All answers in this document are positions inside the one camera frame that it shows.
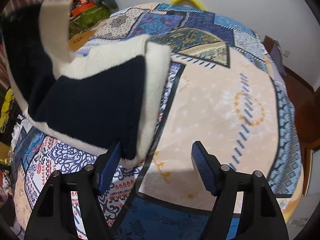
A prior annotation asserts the yellow hoop behind bed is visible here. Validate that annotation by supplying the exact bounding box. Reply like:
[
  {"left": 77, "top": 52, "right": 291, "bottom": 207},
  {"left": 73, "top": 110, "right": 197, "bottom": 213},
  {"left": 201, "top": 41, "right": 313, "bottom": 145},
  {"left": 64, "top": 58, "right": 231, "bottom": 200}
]
[{"left": 169, "top": 0, "right": 206, "bottom": 10}]

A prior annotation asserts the dark cloth on door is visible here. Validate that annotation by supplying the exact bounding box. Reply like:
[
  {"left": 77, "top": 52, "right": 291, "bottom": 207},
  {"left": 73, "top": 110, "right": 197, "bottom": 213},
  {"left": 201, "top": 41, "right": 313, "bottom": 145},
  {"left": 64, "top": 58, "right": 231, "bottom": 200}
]
[{"left": 270, "top": 40, "right": 286, "bottom": 77}]

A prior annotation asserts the brown wooden door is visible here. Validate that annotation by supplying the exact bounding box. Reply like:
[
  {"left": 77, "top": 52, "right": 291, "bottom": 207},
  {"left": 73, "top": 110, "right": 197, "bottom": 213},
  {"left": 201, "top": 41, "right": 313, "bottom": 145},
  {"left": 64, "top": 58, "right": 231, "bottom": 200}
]
[{"left": 263, "top": 36, "right": 319, "bottom": 195}]

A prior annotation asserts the blue patchwork bed sheet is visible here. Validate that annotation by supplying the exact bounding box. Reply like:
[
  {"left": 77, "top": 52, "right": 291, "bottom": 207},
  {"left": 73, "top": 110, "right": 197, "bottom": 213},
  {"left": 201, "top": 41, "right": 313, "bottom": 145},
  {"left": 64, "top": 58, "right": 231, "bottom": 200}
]
[{"left": 18, "top": 3, "right": 302, "bottom": 239}]

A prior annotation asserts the green patterned storage bag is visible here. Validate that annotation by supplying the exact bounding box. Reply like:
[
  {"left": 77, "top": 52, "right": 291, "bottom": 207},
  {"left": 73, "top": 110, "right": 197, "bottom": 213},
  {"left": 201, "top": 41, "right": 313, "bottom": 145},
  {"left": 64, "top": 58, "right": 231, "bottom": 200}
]
[{"left": 69, "top": 5, "right": 111, "bottom": 38}]

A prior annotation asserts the orange box on bag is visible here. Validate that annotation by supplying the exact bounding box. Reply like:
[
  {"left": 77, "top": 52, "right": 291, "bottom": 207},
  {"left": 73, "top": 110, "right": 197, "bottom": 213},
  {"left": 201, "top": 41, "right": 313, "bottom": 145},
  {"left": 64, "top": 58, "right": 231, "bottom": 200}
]
[{"left": 71, "top": 0, "right": 95, "bottom": 17}]

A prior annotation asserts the black and white striped sweater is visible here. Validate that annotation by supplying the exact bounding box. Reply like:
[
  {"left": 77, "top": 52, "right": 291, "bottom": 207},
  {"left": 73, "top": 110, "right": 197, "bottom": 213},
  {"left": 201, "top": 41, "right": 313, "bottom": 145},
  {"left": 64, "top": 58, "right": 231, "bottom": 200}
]
[{"left": 2, "top": 0, "right": 171, "bottom": 165}]

